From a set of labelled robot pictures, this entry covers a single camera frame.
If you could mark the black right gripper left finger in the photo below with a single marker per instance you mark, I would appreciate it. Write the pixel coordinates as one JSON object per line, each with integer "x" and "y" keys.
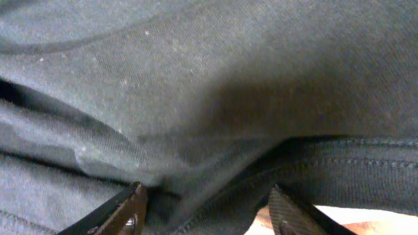
{"x": 123, "y": 214}

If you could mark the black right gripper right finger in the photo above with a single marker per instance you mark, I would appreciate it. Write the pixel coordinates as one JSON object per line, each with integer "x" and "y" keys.
{"x": 291, "y": 215}

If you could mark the black t-shirt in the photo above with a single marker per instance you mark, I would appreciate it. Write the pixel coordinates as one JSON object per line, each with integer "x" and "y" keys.
{"x": 208, "y": 104}

